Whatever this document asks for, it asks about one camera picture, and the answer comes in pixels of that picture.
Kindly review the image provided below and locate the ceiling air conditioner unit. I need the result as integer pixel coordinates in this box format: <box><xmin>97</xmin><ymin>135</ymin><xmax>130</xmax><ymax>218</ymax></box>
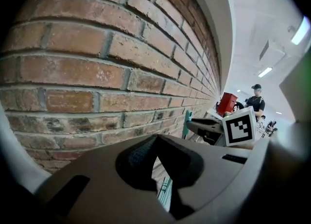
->
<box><xmin>258</xmin><ymin>39</ymin><xmax>287</xmax><ymax>69</ymax></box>

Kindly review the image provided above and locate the teal mop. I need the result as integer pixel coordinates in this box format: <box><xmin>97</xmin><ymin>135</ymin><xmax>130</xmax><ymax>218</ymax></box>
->
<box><xmin>157</xmin><ymin>110</ymin><xmax>193</xmax><ymax>207</ymax></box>

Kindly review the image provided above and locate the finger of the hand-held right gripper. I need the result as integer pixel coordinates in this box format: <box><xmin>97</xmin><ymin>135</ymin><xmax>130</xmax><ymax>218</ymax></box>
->
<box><xmin>188</xmin><ymin>118</ymin><xmax>224</xmax><ymax>133</ymax></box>

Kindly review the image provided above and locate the small ceiling light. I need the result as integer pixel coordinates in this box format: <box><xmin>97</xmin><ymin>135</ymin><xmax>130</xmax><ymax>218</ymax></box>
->
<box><xmin>258</xmin><ymin>67</ymin><xmax>274</xmax><ymax>78</ymax></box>

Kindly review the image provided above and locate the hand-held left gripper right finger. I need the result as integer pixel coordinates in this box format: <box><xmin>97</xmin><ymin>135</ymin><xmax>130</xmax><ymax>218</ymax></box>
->
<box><xmin>157</xmin><ymin>135</ymin><xmax>251</xmax><ymax>220</ymax></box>

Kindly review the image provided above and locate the red box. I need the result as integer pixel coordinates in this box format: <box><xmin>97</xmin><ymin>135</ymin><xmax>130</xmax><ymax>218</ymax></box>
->
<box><xmin>216</xmin><ymin>92</ymin><xmax>239</xmax><ymax>117</ymax></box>

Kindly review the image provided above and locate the white desk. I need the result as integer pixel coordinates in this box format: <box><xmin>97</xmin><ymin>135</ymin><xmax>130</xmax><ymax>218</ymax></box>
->
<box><xmin>206</xmin><ymin>108</ymin><xmax>225</xmax><ymax>120</ymax></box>

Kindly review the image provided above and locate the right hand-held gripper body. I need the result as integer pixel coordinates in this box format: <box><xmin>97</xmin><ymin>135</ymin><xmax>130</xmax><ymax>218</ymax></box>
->
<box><xmin>197</xmin><ymin>106</ymin><xmax>258</xmax><ymax>148</ymax></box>

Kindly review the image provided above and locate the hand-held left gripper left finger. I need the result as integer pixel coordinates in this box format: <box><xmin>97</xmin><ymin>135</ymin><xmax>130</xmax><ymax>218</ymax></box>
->
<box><xmin>36</xmin><ymin>135</ymin><xmax>175</xmax><ymax>224</ymax></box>

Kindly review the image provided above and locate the long ceiling light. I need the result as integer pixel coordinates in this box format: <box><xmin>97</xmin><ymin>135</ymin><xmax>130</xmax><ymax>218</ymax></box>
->
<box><xmin>291</xmin><ymin>16</ymin><xmax>311</xmax><ymax>46</ymax></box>

